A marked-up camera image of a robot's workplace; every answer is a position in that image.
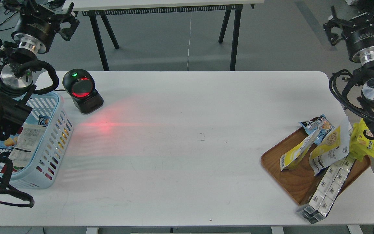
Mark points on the yellow cartoon face snack bag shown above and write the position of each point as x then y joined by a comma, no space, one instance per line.
361,141

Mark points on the blue snack bag in basket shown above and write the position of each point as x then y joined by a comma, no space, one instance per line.
6,146

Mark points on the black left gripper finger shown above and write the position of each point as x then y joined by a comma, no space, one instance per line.
67,33

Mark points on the light blue plastic basket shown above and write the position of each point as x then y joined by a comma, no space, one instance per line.
42,170

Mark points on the black barcode scanner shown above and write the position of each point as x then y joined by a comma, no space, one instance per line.
80,85

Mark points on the red snack in basket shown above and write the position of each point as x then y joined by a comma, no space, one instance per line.
14,169

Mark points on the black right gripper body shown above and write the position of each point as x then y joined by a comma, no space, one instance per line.
358,34

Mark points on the white label snack in basket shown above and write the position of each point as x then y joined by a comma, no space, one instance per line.
27,144

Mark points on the black leg background table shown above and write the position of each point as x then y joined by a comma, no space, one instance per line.
165,35

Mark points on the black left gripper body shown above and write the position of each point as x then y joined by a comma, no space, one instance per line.
37,25

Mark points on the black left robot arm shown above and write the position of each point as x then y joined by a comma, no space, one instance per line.
23,74

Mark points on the yellow white nut snack pouch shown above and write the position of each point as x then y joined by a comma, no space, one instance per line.
291,159

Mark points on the brown wooden tray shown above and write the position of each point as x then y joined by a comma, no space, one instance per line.
297,182

